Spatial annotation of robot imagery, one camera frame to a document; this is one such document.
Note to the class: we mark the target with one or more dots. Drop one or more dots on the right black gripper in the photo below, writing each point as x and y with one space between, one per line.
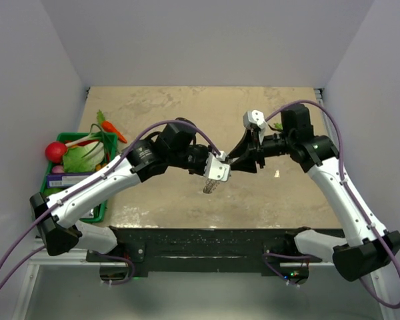
255 152

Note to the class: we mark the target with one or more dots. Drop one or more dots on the metal disc with keyrings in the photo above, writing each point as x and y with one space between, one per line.
210 186

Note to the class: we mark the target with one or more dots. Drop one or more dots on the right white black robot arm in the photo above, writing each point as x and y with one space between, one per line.
367 245

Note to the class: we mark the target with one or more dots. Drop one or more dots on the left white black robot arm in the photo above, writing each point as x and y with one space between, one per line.
58 216

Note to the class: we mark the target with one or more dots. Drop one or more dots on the orange toy carrot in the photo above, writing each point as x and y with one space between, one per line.
109 127

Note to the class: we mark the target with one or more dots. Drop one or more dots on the green plastic crate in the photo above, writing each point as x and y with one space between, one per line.
110 143

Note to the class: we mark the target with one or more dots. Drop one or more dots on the toy bok choy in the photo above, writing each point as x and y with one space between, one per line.
86 153

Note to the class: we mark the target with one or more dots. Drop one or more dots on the white silver packet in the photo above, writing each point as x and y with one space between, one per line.
94 215

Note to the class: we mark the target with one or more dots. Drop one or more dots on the pink toy onion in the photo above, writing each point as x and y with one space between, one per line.
58 169

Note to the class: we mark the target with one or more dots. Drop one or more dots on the purple box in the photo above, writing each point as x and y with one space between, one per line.
65 180

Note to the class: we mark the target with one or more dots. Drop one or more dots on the red toy radish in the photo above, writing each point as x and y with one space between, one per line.
55 151

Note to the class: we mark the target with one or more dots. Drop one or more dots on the green toy pepper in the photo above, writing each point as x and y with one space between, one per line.
52 191

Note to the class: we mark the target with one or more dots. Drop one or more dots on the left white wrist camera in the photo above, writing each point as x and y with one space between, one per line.
216 167

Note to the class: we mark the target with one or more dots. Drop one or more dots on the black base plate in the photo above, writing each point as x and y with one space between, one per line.
140 252

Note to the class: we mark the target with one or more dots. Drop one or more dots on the aluminium rail frame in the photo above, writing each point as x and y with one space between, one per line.
67 255

